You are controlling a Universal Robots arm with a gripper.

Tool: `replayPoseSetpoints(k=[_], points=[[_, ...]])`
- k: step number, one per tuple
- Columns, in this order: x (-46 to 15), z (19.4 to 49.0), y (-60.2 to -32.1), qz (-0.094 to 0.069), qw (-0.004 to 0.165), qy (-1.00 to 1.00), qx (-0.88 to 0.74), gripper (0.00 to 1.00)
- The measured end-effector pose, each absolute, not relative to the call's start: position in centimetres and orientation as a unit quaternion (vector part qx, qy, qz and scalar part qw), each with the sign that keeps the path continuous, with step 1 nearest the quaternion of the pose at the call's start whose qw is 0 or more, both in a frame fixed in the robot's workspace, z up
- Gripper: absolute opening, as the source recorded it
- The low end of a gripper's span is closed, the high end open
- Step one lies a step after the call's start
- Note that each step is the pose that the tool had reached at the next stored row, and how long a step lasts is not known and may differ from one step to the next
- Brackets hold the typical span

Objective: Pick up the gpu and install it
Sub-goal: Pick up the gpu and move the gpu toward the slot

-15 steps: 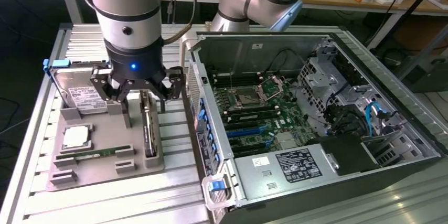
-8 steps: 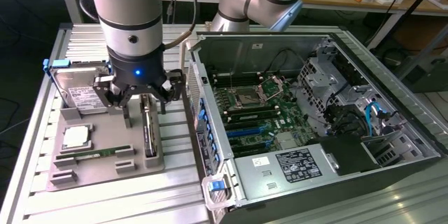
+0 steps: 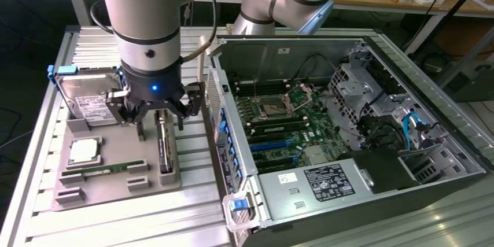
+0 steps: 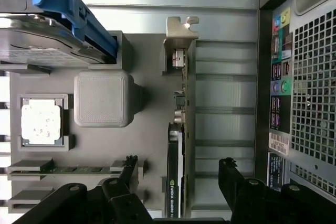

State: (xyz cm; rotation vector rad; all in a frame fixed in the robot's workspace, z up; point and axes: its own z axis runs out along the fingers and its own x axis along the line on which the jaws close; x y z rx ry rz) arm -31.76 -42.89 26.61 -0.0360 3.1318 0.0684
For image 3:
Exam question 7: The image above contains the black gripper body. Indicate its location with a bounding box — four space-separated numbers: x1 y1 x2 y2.
122 58 189 111

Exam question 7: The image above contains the graphics card with black cooler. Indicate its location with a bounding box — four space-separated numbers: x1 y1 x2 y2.
154 109 175 174

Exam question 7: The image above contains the silver hard disk drive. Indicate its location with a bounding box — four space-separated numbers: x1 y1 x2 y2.
58 75 127 128

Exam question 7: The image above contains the grey parts rack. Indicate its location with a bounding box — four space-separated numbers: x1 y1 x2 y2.
50 105 183 212

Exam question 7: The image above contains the blue disk caddy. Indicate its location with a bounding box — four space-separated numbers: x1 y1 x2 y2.
46 63 130 115

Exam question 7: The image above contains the silver CPU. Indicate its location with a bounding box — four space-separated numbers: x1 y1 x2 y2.
69 139 103 164

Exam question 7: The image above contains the CPU socket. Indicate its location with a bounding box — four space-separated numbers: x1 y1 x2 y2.
258 96 289 121

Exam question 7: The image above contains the green RAM stick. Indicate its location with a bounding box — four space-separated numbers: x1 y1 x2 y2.
62 161 146 177

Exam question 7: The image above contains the black installed RAM stick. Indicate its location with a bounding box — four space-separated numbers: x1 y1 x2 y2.
250 119 308 135

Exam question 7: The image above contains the blue expansion slot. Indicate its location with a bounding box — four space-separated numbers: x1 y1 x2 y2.
250 139 294 153

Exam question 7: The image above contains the metal socket cover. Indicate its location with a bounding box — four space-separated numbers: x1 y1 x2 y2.
284 83 322 110

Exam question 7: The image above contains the green motherboard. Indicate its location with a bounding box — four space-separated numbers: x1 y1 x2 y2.
232 79 353 173

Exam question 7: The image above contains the silver chipset heat sink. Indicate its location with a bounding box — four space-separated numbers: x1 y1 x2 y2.
305 146 333 164

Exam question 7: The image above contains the grey power supply unit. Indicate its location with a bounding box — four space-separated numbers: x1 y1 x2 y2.
256 158 378 220

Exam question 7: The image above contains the metal disk bay cage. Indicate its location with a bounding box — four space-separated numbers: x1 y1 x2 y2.
328 61 389 120

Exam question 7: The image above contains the black air shroud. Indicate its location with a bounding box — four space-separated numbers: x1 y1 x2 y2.
353 150 422 194

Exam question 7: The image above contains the black open PC case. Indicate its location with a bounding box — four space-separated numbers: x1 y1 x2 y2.
197 34 494 247

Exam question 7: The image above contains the dark floor cabinet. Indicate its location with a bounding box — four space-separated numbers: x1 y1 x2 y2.
440 60 494 104

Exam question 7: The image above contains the black stand pole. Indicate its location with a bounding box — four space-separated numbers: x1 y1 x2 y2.
434 0 484 86

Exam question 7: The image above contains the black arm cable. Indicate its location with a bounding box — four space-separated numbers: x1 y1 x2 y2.
90 0 218 63

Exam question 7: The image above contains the black case wire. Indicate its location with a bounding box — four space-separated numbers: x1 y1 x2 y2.
300 53 338 84

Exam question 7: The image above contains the black disk wire bundle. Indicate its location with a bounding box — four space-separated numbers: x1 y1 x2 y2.
357 116 406 153

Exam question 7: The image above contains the blue disk wire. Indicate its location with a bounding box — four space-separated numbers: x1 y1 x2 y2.
401 110 424 150

